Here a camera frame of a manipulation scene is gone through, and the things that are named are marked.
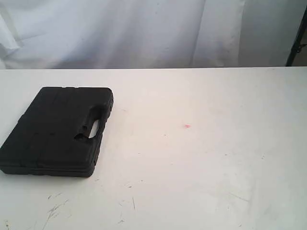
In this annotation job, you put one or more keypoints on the black plastic tool case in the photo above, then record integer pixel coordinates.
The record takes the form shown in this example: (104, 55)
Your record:
(59, 134)

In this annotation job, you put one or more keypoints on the white backdrop curtain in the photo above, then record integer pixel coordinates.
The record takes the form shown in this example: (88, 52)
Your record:
(136, 34)

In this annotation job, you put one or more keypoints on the black stand pole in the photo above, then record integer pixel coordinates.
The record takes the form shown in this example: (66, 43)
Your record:
(298, 46)

